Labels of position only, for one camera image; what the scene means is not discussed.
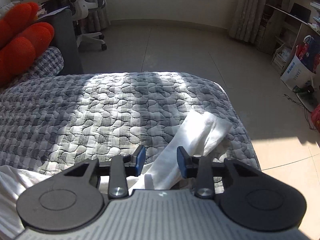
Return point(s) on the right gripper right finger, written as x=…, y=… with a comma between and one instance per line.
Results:
x=247, y=196

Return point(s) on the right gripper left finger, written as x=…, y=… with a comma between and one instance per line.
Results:
x=77, y=196

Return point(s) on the white garment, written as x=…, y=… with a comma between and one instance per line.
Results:
x=199, y=134

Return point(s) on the grey checked quilt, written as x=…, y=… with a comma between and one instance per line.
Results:
x=50, y=121

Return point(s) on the white cardboard box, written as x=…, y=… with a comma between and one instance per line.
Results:
x=297, y=76

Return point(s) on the red blue bag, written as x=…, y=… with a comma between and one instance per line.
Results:
x=308, y=53

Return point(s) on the red flower cushion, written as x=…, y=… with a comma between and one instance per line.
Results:
x=23, y=40

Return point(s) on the wooden desk shelf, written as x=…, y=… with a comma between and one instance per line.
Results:
x=284, y=25

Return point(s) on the beige curtain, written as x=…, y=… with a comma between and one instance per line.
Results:
x=246, y=20

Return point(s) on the white office chair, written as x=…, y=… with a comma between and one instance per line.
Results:
x=82, y=10

